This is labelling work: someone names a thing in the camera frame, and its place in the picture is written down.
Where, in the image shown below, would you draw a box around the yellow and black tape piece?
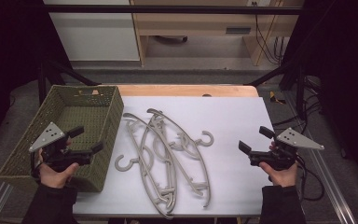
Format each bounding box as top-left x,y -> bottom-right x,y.
268,91 -> 287,105

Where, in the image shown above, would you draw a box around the white table sheet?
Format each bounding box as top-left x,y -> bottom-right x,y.
73,95 -> 306,217

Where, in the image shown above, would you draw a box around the hanging black cables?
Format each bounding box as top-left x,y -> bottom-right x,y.
251,1 -> 291,66

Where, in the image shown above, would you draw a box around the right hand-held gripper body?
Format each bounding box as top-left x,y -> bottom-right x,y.
249,127 -> 325,172

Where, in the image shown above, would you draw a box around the light wooden desk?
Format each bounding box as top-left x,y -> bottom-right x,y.
130,0 -> 306,67

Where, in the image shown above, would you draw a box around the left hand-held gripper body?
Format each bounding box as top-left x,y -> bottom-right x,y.
28,121 -> 92,173

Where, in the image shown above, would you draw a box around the black frame strut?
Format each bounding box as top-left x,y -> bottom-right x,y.
244,59 -> 310,119
37,58 -> 101,106

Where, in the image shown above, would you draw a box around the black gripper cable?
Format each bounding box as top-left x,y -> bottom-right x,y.
296,154 -> 326,202

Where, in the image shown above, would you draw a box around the black floor cables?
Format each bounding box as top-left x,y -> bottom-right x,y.
272,76 -> 324,134

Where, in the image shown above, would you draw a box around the wooden table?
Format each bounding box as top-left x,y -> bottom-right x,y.
99,84 -> 260,98

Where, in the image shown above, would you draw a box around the black curtain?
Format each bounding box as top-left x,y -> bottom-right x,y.
281,0 -> 358,190
0,0 -> 73,155

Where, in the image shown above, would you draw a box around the black horizontal frame bar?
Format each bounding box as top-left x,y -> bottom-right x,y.
42,4 -> 304,15

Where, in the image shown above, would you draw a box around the person's right hand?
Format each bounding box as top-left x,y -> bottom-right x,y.
258,161 -> 299,189

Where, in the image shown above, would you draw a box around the white cabinet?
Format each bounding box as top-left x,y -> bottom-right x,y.
42,0 -> 141,62

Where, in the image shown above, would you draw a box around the green woven storage basket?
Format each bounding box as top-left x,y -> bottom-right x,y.
0,84 -> 125,193

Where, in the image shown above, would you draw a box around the person's left hand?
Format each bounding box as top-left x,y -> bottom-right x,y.
37,147 -> 80,189

